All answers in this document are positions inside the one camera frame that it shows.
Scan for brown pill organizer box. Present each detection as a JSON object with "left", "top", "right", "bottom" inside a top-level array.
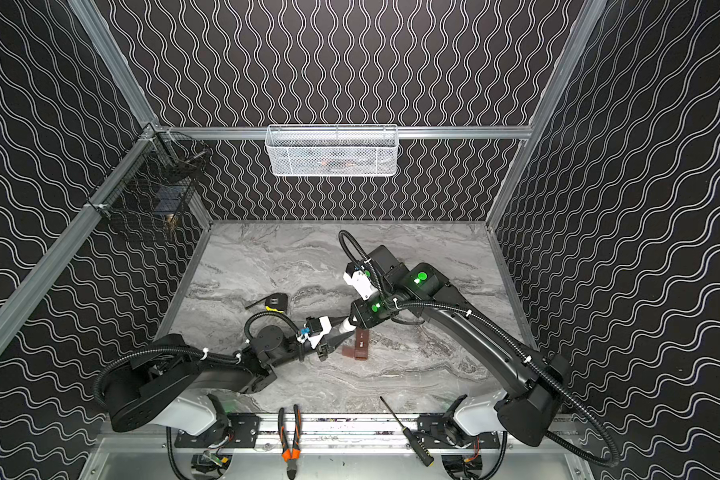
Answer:
[{"left": 342, "top": 329, "right": 370, "bottom": 361}]

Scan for white pill bottle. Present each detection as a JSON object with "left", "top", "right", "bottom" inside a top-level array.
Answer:
[{"left": 333, "top": 318, "right": 356, "bottom": 334}]

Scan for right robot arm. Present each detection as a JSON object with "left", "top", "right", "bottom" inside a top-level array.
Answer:
[{"left": 337, "top": 230, "right": 621, "bottom": 467}]

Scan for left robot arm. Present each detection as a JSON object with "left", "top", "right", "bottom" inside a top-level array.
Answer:
[{"left": 93, "top": 310, "right": 356, "bottom": 436}]

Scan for yellow black tape measure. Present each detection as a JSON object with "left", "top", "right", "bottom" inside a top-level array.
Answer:
[{"left": 245, "top": 292, "right": 289, "bottom": 314}]

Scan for black screwdriver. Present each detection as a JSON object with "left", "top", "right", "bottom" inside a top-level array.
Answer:
[{"left": 379, "top": 396, "right": 434, "bottom": 467}]

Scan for orange handled pliers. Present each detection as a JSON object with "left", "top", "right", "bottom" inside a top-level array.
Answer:
[{"left": 277, "top": 404, "right": 302, "bottom": 480}]

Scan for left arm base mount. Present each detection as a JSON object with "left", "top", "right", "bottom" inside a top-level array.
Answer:
[{"left": 173, "top": 413, "right": 261, "bottom": 449}]

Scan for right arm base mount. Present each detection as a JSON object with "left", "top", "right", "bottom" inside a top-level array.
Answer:
[{"left": 415, "top": 414, "right": 501, "bottom": 449}]

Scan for white wire mesh basket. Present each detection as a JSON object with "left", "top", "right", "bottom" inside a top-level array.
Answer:
[{"left": 265, "top": 124, "right": 400, "bottom": 177}]

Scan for black wire basket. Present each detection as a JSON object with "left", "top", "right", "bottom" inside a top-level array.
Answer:
[{"left": 94, "top": 132, "right": 212, "bottom": 244}]

